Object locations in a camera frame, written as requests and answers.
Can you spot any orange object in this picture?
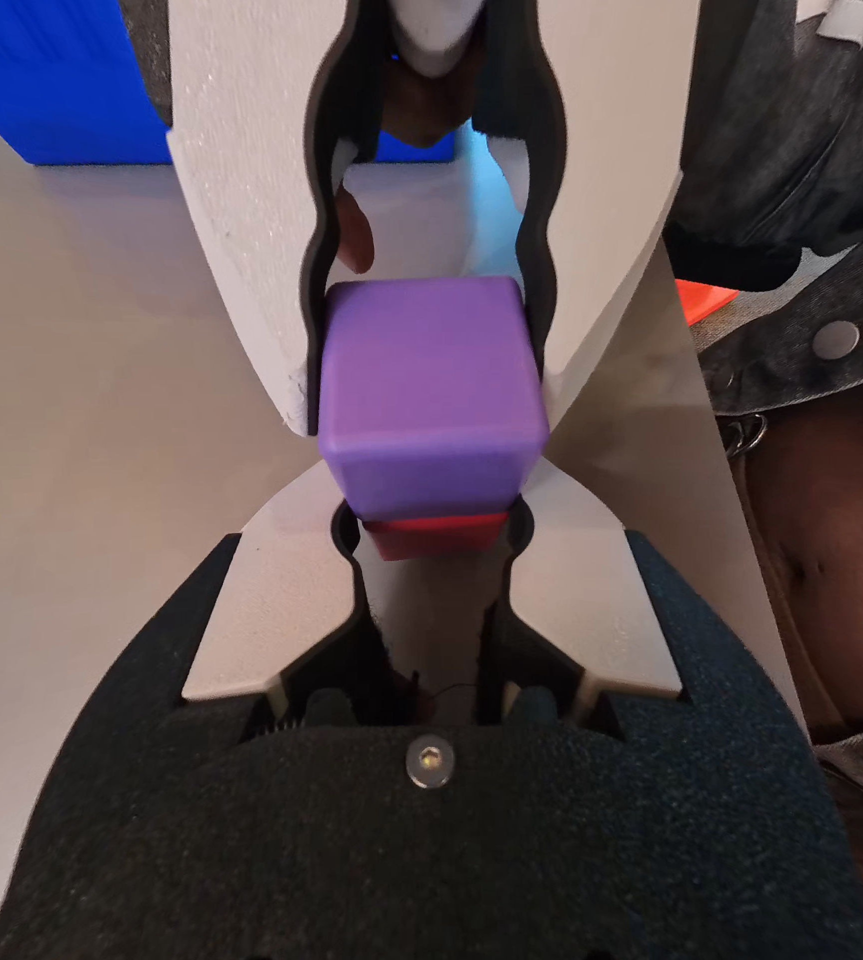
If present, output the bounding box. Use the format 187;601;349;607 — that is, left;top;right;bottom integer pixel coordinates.
674;278;742;327

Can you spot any blue box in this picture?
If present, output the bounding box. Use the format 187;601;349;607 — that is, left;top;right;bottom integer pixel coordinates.
0;0;457;167

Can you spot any red magnetic cube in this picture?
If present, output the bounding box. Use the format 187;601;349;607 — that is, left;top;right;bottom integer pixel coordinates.
360;510;512;563

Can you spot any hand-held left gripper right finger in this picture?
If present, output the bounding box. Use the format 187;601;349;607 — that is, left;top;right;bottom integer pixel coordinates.
505;456;685;714

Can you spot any dark grey denim jacket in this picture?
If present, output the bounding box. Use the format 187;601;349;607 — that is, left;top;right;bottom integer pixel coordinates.
660;0;863;918

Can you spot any person's right hand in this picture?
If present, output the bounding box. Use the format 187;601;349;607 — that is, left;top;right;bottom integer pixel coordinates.
336;54;475;276

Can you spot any person's brown clothing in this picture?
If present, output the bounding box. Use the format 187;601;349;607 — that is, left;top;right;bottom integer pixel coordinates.
731;386;863;740

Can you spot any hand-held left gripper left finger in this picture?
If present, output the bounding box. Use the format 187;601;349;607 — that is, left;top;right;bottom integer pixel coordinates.
181;457;367;714

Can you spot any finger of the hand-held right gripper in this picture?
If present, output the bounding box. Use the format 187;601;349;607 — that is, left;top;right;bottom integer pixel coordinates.
167;0;364;438
471;0;703;408

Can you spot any purple magnetic cube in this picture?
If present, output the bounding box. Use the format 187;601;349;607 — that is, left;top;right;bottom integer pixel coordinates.
316;275;552;523

